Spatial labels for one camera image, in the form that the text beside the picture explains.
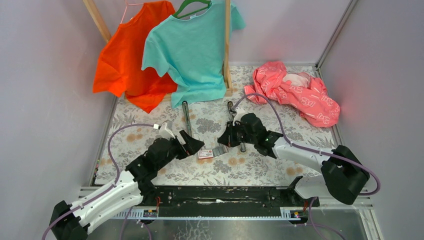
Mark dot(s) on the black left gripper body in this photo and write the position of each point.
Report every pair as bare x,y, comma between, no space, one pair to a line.
177,151

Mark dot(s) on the pink patterned cloth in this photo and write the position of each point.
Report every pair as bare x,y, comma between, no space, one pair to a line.
304,92

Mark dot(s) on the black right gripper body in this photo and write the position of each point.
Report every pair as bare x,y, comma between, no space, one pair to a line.
237,135

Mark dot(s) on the wooden clothes rack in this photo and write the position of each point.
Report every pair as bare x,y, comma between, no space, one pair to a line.
106,36

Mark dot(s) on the silver staple strip tray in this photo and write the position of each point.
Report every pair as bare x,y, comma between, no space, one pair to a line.
220,150

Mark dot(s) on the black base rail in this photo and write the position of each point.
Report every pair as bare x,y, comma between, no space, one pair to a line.
225,201

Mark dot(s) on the beige and black stapler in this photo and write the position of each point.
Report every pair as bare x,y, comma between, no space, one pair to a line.
185,108

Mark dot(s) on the green clothes hanger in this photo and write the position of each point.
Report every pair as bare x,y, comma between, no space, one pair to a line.
190,7

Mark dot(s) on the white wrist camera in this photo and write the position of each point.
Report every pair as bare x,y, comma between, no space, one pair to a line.
165,130
239,112

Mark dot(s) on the pink clothes hanger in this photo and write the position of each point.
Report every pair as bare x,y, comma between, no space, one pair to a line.
131,8

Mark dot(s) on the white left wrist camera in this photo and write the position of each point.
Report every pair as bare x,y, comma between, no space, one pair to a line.
165,130

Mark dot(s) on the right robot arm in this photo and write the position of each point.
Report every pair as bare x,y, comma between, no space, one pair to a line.
341,175

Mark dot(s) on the teal t-shirt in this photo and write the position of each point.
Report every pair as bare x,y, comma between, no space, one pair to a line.
191,51

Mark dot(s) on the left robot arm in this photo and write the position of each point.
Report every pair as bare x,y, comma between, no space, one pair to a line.
75,221

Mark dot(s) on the floral table mat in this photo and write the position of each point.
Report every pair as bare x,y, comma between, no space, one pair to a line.
130,134

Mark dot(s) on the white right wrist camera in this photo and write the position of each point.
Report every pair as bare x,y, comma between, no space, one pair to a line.
239,112

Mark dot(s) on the white red staple box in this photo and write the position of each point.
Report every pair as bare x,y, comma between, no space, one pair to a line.
205,154

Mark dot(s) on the orange t-shirt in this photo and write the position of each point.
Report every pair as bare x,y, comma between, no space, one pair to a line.
119,64

